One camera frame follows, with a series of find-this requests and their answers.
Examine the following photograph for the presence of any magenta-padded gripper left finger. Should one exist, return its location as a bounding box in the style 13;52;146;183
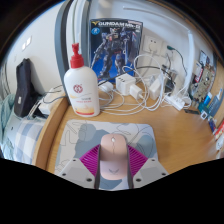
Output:
57;143;102;190

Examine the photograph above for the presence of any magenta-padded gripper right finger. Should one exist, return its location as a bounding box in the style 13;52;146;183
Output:
125;143;169;189

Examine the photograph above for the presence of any pink computer mouse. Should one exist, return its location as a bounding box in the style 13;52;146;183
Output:
98;133;129;182

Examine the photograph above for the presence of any white grey-blue printed mouse pad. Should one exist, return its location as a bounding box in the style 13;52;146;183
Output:
53;119;160;192

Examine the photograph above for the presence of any blue plaid bedding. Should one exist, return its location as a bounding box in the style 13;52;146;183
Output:
1;116;46;164

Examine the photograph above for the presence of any black ruler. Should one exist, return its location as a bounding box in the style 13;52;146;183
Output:
184;109;200;116

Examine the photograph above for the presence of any white power strip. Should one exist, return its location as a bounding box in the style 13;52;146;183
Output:
163;93;186;112

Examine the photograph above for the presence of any white mug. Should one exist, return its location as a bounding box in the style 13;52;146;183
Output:
215;134;224;152

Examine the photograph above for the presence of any small blue box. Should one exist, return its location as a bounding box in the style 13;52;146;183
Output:
208;116;218;133

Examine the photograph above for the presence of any white lotion bottle red pump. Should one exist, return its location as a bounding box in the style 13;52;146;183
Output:
63;42;101;118

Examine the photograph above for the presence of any red snack package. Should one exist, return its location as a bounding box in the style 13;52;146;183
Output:
214;119;224;141

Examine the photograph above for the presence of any small white charger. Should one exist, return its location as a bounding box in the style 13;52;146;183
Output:
129;83;145;101

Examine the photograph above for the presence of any large white charger block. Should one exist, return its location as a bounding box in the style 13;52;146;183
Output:
114;73;137;97

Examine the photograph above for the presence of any blue white-capped bottle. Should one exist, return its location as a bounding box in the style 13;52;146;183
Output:
202;92;213;108

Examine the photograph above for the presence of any teal blanket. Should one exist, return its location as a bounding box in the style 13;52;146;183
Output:
0;93;18;134

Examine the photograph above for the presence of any clear blue spray bottle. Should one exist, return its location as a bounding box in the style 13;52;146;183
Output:
208;87;224;118

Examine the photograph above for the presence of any black backpack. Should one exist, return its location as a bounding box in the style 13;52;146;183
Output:
13;58;38;118

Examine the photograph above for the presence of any white desk lamp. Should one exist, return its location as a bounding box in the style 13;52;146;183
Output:
121;4;197;101

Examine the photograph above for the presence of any small dark printed box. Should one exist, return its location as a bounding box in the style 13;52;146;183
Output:
198;49;210;67

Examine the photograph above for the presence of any robot model kit box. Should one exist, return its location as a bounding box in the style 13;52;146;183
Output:
89;18;144;84

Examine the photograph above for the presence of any white cable tangle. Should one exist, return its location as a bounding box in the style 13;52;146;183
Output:
96;53;193;116

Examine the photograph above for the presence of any green plug with cable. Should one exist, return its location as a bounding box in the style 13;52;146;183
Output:
166;44;188;76

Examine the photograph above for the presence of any white wall socket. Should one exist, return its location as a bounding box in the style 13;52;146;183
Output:
142;34;165;54

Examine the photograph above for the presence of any grey metal frame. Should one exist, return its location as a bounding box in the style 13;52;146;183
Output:
54;0;91;81

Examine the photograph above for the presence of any white wall switch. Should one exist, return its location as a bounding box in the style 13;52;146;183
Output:
21;35;33;51

